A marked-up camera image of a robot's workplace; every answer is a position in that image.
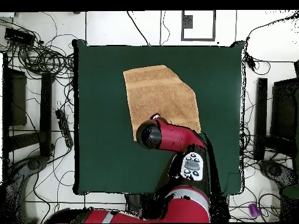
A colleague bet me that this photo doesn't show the tan terry towel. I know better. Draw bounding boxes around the tan terry towel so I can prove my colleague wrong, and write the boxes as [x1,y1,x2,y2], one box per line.
[123,64,202,142]

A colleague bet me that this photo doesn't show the flat black box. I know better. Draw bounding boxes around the flat black box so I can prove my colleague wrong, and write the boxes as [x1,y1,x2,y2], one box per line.
[4,27,36,46]

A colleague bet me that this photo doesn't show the dark green table cloth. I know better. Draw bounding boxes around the dark green table cloth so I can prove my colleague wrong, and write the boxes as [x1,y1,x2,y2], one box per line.
[71,39,246,196]

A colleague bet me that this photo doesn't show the black power strip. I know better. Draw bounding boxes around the black power strip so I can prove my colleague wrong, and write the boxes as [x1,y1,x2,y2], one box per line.
[55,109,74,148]

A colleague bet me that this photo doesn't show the grey square floor marker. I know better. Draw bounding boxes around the grey square floor marker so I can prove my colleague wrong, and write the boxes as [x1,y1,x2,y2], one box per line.
[180,10,217,42]

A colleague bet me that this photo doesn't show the black plug adapter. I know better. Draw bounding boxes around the black plug adapter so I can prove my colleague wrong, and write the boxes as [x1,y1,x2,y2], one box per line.
[245,52,256,72]

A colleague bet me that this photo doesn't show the black stand base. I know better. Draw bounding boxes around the black stand base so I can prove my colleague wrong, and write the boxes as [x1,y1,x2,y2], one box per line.
[258,159,299,222]
[4,155,50,223]

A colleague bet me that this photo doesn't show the purple object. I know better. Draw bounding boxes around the purple object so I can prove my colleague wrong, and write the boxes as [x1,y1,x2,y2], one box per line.
[248,202,260,218]

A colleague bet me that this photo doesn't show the thick black cable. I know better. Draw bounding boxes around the thick black cable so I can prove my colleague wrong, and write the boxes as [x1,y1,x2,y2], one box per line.
[127,10,150,46]

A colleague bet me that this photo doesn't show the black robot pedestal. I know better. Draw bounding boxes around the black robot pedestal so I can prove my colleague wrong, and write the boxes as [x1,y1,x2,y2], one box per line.
[124,193,141,213]

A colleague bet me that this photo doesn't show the black metal frame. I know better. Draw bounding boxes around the black metal frame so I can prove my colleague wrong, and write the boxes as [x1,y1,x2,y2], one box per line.
[254,59,299,162]
[2,53,55,159]

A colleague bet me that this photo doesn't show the tangle of black cables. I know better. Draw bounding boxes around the tangle of black cables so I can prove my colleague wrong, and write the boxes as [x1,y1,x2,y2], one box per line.
[13,41,75,79]

